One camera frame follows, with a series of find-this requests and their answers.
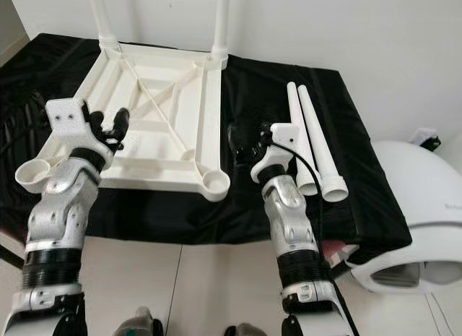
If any white plastic table leg tube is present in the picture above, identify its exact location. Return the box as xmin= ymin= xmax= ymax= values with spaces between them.
xmin=297 ymin=84 xmax=352 ymax=204
xmin=207 ymin=0 xmax=232 ymax=62
xmin=88 ymin=0 xmax=119 ymax=52
xmin=286 ymin=82 xmax=323 ymax=198

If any white plastic children table top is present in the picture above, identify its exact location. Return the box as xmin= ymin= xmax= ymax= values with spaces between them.
xmin=14 ymin=41 xmax=232 ymax=203

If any black table cover cloth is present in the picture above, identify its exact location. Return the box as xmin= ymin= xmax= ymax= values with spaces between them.
xmin=0 ymin=33 xmax=412 ymax=269

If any white domed appliance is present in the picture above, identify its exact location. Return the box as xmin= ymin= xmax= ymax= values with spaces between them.
xmin=349 ymin=139 xmax=462 ymax=295

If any black power plug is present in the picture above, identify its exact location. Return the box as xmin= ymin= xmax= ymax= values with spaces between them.
xmin=422 ymin=135 xmax=443 ymax=152

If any grey robot left foot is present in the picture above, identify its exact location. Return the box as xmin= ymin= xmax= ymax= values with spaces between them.
xmin=115 ymin=311 xmax=164 ymax=336

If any white wall socket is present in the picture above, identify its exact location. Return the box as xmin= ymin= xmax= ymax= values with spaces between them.
xmin=414 ymin=126 xmax=438 ymax=142

